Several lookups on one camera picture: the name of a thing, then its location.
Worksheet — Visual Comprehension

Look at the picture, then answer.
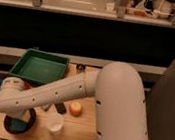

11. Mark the black remote control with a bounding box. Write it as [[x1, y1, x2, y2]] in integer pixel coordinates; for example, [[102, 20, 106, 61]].
[[54, 102, 67, 114]]

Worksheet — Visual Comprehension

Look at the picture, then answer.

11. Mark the green sponge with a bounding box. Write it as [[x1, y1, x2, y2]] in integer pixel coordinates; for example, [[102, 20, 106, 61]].
[[10, 119, 27, 132]]

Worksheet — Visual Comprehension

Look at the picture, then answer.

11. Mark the red object under arm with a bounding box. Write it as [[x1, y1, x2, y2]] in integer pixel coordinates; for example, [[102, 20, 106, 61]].
[[24, 82, 30, 90]]

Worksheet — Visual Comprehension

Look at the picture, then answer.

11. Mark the red yellow apple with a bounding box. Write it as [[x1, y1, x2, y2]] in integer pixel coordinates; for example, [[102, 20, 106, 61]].
[[69, 102, 82, 117]]

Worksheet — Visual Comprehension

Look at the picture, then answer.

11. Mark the clear plastic cup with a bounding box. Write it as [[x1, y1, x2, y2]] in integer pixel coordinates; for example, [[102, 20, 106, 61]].
[[46, 112, 64, 133]]

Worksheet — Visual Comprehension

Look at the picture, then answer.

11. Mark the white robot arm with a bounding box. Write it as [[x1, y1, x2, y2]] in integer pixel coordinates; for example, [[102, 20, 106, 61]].
[[0, 61, 149, 140]]

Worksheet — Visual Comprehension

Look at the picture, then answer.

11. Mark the grey blue cloth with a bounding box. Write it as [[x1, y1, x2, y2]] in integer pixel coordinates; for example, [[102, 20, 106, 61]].
[[41, 104, 51, 112]]

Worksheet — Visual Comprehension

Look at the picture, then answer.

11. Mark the green plastic tray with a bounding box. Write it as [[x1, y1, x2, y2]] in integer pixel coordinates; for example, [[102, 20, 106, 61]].
[[9, 48, 69, 85]]

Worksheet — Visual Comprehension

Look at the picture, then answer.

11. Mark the dark purple bowl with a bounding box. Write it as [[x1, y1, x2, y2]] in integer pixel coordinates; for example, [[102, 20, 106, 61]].
[[3, 108, 36, 134]]

